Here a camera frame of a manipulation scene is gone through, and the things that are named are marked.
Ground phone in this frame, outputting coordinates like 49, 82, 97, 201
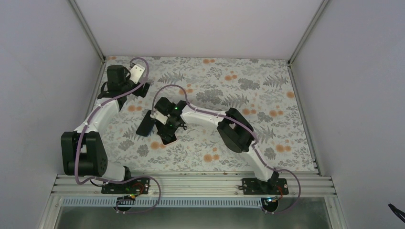
161, 135, 177, 145
136, 110, 155, 137

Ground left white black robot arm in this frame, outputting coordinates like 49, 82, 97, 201
61, 64, 150, 193

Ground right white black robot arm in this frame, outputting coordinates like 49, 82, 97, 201
150, 97, 279, 194

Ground phone in pink case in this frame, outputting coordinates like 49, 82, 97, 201
161, 135, 177, 145

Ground floral patterned table mat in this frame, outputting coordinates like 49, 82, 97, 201
93, 56, 317, 173

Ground black object at corner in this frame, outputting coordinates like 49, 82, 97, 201
388, 203, 405, 223

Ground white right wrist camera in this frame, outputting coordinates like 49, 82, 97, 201
150, 111, 169, 125

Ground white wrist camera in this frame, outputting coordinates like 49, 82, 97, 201
129, 64, 146, 84
150, 111, 169, 125

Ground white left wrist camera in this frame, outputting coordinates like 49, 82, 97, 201
129, 64, 146, 84

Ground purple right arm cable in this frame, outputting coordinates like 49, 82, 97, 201
151, 84, 302, 216

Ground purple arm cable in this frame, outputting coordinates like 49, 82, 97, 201
151, 84, 302, 216
74, 57, 162, 215

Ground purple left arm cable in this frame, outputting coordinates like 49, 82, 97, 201
74, 57, 162, 215

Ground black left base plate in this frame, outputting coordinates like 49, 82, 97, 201
101, 177, 150, 195

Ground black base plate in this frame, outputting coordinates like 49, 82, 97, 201
101, 177, 150, 195
238, 178, 289, 195

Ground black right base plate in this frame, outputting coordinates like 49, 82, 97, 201
238, 178, 289, 195

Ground white slotted cable duct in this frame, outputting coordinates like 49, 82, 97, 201
61, 197, 267, 208

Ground aluminium front rail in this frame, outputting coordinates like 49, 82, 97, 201
51, 172, 336, 197

